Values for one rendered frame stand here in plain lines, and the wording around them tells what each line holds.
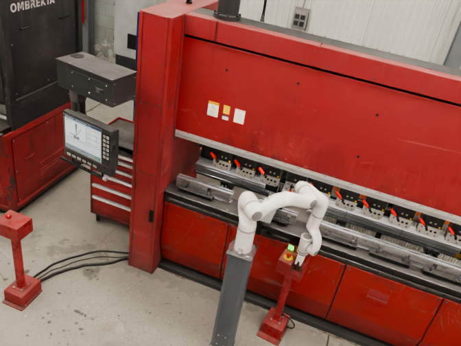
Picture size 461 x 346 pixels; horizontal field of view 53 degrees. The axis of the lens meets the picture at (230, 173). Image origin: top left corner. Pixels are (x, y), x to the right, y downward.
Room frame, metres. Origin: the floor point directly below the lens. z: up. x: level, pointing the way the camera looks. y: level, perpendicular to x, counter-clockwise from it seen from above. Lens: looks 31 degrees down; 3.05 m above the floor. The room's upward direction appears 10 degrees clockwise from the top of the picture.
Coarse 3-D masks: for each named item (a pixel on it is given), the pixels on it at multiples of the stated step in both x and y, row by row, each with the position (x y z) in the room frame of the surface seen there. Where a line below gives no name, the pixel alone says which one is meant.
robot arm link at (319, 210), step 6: (300, 186) 2.62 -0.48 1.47; (312, 186) 2.67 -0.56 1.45; (318, 192) 2.64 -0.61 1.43; (318, 198) 2.61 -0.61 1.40; (324, 198) 2.62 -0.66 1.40; (318, 204) 2.60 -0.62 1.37; (324, 204) 2.60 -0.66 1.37; (312, 210) 2.64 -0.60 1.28; (318, 210) 2.60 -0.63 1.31; (324, 210) 2.61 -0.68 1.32; (318, 216) 2.60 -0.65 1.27
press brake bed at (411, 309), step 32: (192, 224) 3.08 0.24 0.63; (224, 224) 3.01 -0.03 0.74; (192, 256) 3.08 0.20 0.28; (224, 256) 3.00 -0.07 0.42; (256, 256) 2.93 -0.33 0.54; (320, 256) 2.80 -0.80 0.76; (256, 288) 2.95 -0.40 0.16; (320, 288) 2.78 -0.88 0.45; (352, 288) 2.72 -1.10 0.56; (384, 288) 2.66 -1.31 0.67; (416, 288) 2.62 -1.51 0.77; (320, 320) 2.82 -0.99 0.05; (352, 320) 2.71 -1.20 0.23; (384, 320) 2.64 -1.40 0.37; (416, 320) 2.58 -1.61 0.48; (448, 320) 2.53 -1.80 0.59
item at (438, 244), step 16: (208, 160) 3.58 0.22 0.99; (208, 176) 3.46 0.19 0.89; (224, 176) 3.42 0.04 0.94; (240, 176) 3.40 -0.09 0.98; (256, 176) 3.45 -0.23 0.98; (256, 192) 3.34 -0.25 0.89; (336, 208) 3.17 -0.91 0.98; (368, 224) 3.09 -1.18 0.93; (384, 224) 3.07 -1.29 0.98; (416, 240) 2.99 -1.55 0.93; (432, 240) 2.97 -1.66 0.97
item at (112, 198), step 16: (128, 128) 3.92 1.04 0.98; (128, 160) 3.52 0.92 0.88; (96, 176) 3.63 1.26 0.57; (112, 176) 3.59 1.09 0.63; (128, 176) 3.52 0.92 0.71; (96, 192) 3.63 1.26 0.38; (112, 192) 3.56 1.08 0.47; (128, 192) 3.54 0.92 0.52; (96, 208) 3.63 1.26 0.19; (112, 208) 3.58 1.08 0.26; (128, 208) 3.52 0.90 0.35; (128, 224) 3.53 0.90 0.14
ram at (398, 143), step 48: (192, 48) 3.24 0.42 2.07; (240, 48) 3.20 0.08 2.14; (192, 96) 3.23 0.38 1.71; (240, 96) 3.13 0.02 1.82; (288, 96) 3.05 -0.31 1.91; (336, 96) 2.96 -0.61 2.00; (384, 96) 2.89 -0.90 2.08; (240, 144) 3.12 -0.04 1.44; (288, 144) 3.03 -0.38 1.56; (336, 144) 2.94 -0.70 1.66; (384, 144) 2.86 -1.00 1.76; (432, 144) 2.79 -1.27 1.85; (384, 192) 2.83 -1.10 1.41; (432, 192) 2.76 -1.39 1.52
